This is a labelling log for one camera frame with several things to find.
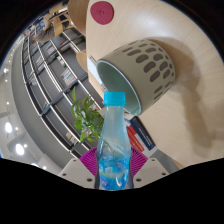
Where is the flat round red coaster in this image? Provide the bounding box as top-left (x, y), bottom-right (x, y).
top-left (90, 0), bottom-right (115, 26)

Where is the potted green plant, white pot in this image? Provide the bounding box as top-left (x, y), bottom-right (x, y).
top-left (70, 87), bottom-right (105, 144)

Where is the group of round ceiling lights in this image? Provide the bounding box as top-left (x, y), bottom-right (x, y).
top-left (1, 66), bottom-right (48, 169)

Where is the dark blue book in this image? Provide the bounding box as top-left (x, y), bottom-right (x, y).
top-left (129, 116), bottom-right (157, 152)

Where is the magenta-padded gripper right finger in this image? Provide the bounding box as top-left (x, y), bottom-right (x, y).
top-left (129, 147), bottom-right (169, 188)

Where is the clear bottle with blue cap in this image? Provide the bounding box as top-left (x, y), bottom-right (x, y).
top-left (95, 90), bottom-right (133, 191)

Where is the grey shelf unit with books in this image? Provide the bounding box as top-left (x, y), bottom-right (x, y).
top-left (20, 26), bottom-right (111, 159)

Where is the grey-green patterned mug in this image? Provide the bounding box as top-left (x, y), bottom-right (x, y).
top-left (95, 38), bottom-right (177, 117)

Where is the curved-back wooden chair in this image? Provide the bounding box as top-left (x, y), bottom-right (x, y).
top-left (75, 49), bottom-right (88, 73)
top-left (66, 0), bottom-right (91, 36)

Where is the red book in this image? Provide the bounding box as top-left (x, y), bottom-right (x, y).
top-left (125, 123), bottom-right (145, 153)

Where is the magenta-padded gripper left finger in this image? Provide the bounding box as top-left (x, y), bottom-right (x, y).
top-left (58, 147), bottom-right (101, 190)

